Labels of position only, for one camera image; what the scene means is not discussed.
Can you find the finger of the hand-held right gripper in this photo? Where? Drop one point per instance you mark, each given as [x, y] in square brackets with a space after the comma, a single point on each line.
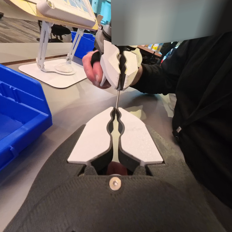
[110, 63]
[131, 67]

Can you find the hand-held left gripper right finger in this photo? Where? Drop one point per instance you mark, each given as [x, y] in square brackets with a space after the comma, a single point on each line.
[139, 143]

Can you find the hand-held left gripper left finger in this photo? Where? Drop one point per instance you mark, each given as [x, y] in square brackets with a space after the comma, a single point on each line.
[90, 141]

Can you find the plain blue plastic bin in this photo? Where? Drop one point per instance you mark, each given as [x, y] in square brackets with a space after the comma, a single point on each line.
[83, 43]

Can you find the silver metal bolt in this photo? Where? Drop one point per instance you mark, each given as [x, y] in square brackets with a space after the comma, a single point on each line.
[117, 97]

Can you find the blue bin with black divider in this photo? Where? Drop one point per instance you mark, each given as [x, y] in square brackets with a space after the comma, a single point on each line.
[27, 126]

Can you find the person's right forearm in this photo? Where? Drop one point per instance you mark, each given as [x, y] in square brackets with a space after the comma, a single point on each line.
[155, 79]

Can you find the person's right hand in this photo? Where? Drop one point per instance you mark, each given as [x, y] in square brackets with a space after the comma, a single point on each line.
[88, 72]

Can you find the printed instruction sheet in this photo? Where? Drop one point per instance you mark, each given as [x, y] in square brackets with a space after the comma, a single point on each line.
[78, 4]

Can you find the black office chair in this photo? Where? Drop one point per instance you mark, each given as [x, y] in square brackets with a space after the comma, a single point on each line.
[59, 30]

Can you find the white stand with wooden board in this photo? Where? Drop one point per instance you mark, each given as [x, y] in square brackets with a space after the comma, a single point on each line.
[54, 76]

